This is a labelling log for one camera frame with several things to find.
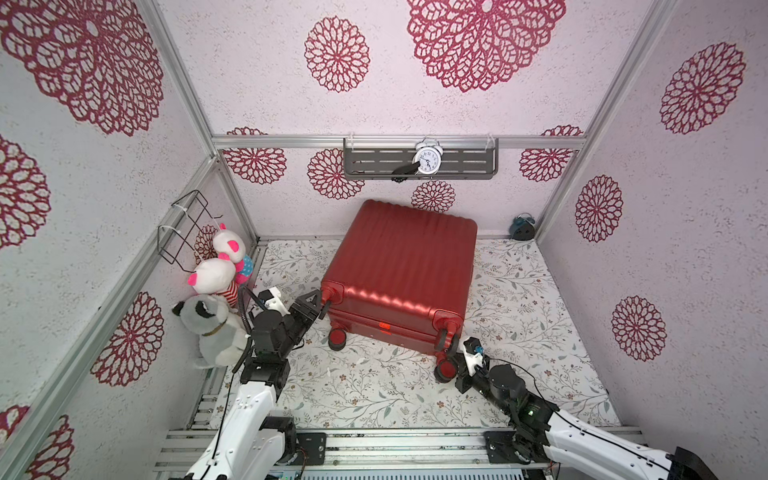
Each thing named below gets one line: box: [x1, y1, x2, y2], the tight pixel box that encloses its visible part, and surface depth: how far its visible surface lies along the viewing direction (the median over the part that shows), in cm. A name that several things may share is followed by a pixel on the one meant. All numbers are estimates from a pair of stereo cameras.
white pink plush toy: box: [212, 223, 253, 284], surface depth 95 cm
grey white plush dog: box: [172, 294, 249, 369], surface depth 81 cm
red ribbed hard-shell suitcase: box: [320, 199, 478, 383], surface depth 83 cm
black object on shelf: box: [391, 161, 420, 183], surface depth 94 cm
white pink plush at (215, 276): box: [187, 258, 239, 308], surface depth 86 cm
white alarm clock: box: [412, 137, 444, 175], surface depth 92 cm
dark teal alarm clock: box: [508, 212, 535, 241], surface depth 120 cm
